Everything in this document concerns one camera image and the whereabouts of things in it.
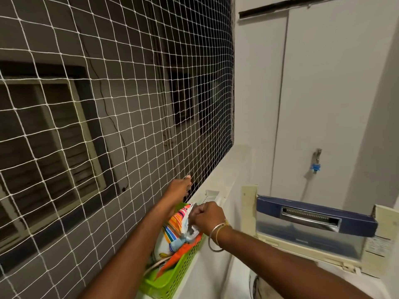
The person's right hand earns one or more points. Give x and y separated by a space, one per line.
207 216

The person's left hand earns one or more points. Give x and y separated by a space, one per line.
179 188

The colourful striped clothes pile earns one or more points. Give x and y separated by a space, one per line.
174 227

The blue cream washing machine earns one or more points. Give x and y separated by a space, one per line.
311 242

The person's right forearm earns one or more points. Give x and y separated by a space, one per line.
286 267

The person's left forearm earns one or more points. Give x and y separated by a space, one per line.
124 255

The green plastic basket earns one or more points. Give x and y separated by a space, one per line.
174 277

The silver bangle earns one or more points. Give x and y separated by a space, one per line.
210 238

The white window safety net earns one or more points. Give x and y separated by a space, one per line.
124 74

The neighbouring building louvred window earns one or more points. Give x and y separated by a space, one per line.
46 146

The metal wall tap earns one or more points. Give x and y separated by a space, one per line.
317 156

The black wall rod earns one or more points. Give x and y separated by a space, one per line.
280 6

